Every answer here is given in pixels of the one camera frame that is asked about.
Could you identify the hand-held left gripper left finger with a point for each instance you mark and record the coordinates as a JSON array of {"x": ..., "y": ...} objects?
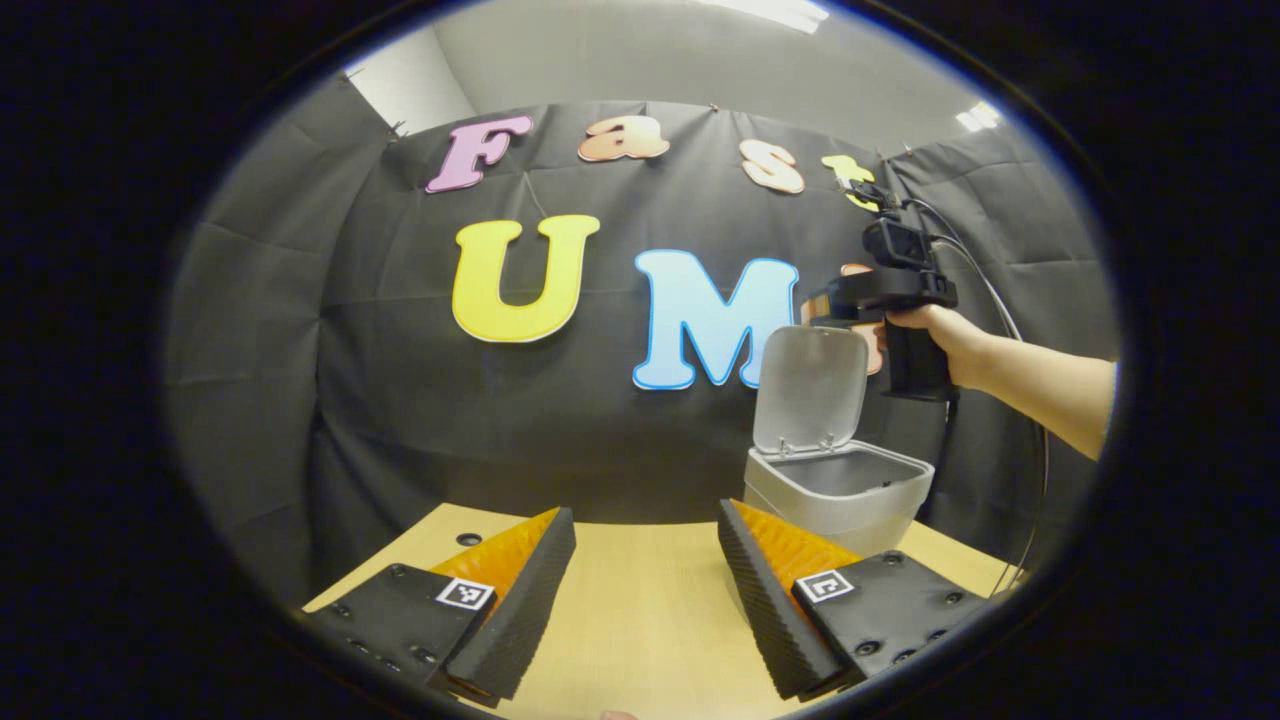
[{"x": 520, "y": 615}]

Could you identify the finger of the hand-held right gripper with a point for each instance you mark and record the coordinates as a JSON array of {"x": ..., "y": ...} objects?
[{"x": 818, "y": 305}]

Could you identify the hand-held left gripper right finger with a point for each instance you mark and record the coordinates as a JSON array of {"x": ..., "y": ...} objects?
[{"x": 765, "y": 610}]

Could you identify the grey desktop garbage bin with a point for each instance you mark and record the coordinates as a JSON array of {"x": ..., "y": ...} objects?
[{"x": 810, "y": 390}]

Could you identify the light wooden desktop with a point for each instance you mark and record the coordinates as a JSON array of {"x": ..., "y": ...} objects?
[{"x": 640, "y": 620}]

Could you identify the small ceiling light panel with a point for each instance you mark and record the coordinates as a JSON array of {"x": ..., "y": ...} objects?
[{"x": 978, "y": 116}]

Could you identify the black backdrop cloth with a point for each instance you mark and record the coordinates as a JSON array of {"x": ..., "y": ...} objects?
[{"x": 400, "y": 400}]

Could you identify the long ceiling light panel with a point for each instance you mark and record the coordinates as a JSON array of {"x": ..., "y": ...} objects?
[{"x": 770, "y": 12}]

